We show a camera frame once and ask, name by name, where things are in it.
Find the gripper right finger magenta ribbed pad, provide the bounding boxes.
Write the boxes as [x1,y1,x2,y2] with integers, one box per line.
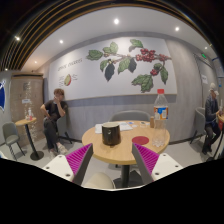
[132,143,182,185]

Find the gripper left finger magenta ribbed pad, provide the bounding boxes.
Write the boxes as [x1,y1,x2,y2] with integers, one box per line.
[43,143,93,185]

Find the clear plastic water bottle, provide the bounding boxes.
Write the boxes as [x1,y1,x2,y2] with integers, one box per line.
[152,89,168,147]

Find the red round coaster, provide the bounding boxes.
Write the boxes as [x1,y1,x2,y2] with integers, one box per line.
[132,136,149,145]

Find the beige chair seat foreground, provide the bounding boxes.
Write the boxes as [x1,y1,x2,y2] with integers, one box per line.
[84,172,115,189]

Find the round wooden cafe table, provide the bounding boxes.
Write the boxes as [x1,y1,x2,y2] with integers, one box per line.
[82,120,170,188]

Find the small round side table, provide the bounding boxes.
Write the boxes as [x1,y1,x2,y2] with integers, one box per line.
[15,117,44,161]

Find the small clear glass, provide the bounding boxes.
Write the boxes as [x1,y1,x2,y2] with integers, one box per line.
[140,121,147,128]

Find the small brown shaker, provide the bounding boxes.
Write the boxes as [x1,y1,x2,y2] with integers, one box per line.
[150,116,154,128]

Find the dark brown mug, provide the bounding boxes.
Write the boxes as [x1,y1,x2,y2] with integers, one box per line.
[102,122,121,146]

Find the grey chair behind table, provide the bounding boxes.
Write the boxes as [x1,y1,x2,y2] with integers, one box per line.
[110,110,150,121]

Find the seated person in black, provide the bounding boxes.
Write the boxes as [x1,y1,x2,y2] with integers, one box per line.
[40,88,68,159]

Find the grey chair at right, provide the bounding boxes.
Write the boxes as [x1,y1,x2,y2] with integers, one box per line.
[191,107,205,142]

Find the grey-green chair at left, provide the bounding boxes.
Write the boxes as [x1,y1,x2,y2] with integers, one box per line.
[2,122,20,159]

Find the seated person with white cap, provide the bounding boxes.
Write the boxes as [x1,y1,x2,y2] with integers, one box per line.
[202,83,221,155]

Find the coffee plant wall mural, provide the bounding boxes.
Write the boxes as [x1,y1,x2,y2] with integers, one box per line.
[48,37,177,100]

